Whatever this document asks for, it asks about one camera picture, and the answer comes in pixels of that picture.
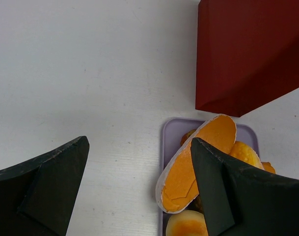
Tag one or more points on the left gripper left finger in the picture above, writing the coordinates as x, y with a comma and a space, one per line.
37, 196

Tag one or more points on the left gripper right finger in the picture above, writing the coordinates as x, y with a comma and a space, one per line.
241, 200

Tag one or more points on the small round sugared bun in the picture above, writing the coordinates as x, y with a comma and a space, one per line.
246, 154

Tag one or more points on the tan bread slice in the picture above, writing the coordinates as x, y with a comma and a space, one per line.
186, 223

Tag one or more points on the long oval orange bread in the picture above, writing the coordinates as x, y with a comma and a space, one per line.
180, 187

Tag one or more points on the orange loaf bread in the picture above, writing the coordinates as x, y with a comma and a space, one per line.
268, 167

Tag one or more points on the red brown paper bag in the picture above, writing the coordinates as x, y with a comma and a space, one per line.
247, 54

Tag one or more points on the brown croissant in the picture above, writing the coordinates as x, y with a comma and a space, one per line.
186, 136

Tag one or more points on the lilac plastic tray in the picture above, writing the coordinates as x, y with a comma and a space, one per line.
171, 134

